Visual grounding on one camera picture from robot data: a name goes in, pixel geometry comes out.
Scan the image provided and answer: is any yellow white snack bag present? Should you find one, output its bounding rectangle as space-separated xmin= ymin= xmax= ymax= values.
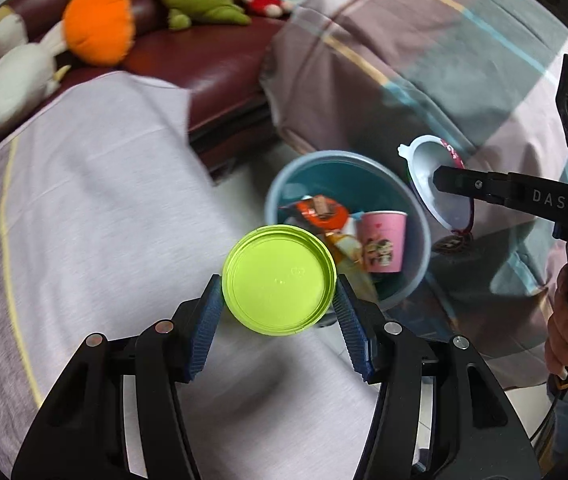
xmin=324 ymin=232 xmax=378 ymax=304

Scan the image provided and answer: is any lime green round lid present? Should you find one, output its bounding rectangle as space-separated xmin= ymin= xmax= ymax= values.
xmin=222 ymin=224 xmax=337 ymax=337

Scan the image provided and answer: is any pink paper cup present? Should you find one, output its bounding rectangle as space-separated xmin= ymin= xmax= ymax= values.
xmin=357 ymin=210 xmax=407 ymax=274

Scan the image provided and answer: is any orange wafer wrapper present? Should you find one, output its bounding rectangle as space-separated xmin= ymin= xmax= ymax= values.
xmin=281 ymin=195 xmax=349 ymax=233

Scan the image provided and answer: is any blue trash bin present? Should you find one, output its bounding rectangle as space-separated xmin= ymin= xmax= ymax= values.
xmin=264 ymin=151 xmax=432 ymax=311

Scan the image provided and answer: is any right hand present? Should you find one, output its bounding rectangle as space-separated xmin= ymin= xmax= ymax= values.
xmin=544 ymin=264 xmax=568 ymax=379

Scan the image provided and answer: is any plaid pink grey blanket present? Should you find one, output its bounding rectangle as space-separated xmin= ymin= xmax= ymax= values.
xmin=261 ymin=0 xmax=568 ymax=389

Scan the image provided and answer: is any white duck plush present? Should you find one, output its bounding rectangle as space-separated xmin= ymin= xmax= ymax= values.
xmin=0 ymin=6 xmax=70 ymax=136

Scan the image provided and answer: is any orange carrot plush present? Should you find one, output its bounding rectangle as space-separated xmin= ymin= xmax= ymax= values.
xmin=42 ymin=0 xmax=135 ymax=67

